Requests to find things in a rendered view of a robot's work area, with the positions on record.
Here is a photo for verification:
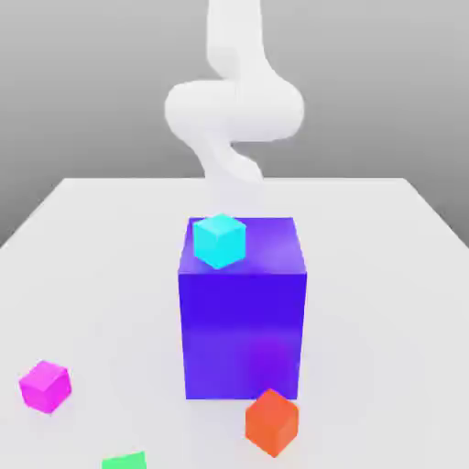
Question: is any small cyan cube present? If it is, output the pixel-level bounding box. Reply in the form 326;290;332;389
192;213;247;271

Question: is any small orange cube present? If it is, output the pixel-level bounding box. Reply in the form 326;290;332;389
244;387;300;459

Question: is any small magenta cube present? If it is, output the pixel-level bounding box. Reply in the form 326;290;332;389
18;359;73;415

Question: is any small green cube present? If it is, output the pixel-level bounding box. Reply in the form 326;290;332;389
101;451;147;469

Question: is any large blue box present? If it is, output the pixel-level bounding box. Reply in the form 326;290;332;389
177;216;308;401

